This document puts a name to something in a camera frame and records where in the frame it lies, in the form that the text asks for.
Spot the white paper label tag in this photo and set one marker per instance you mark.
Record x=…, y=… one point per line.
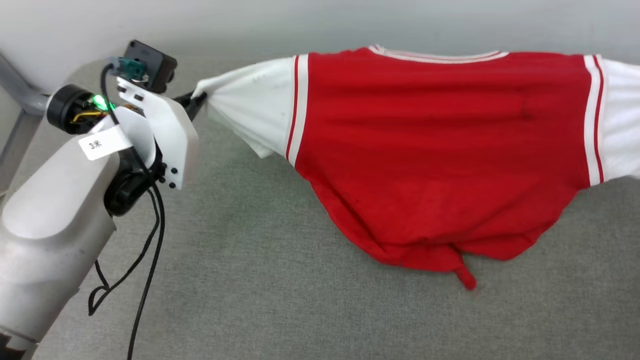
x=102, y=143

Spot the grey metal frame leg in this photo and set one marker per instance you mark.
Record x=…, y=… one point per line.
x=20, y=95

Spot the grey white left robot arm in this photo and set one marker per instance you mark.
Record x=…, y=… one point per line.
x=50, y=215

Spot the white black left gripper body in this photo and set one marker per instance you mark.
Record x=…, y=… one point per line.
x=170, y=135

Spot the red and white jersey shirt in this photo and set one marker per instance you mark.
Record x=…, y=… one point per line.
x=425, y=150

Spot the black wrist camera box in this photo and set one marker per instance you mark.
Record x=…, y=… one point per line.
x=150, y=62

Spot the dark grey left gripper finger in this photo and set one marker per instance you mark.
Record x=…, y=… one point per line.
x=194, y=111
x=187, y=100

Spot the grey fabric work surface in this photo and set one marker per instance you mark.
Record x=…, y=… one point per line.
x=300, y=310

